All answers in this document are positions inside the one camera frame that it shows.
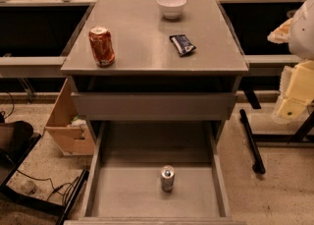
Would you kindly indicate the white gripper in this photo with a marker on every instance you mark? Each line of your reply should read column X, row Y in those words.
column 303, row 33

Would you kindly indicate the silver redbull can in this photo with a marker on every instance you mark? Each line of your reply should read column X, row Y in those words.
column 167, row 177

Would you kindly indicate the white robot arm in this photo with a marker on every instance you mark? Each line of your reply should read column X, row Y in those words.
column 298, row 32

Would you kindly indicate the grey drawer cabinet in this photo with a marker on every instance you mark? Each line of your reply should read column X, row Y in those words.
column 148, row 61

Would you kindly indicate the open grey middle drawer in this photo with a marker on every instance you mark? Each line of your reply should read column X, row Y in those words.
column 124, row 186

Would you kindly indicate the orange soda can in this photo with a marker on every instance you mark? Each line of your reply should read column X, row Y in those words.
column 101, row 46

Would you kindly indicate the closed grey top drawer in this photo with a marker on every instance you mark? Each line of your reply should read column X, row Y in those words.
column 154, row 106

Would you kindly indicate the dark blue snack packet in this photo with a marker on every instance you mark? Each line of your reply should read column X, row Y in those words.
column 182, row 43

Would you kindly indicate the white ceramic bowl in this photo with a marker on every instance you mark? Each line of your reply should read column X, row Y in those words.
column 171, row 9

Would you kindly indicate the brown cardboard box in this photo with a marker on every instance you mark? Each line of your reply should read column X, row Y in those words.
column 72, row 139

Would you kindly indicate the dark bag on left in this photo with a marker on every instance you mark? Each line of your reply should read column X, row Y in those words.
column 13, row 139

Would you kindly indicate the black metal frame leg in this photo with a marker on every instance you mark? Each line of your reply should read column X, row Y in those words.
column 258, row 165

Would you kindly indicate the black tray frame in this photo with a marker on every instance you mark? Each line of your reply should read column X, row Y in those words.
column 39, row 194

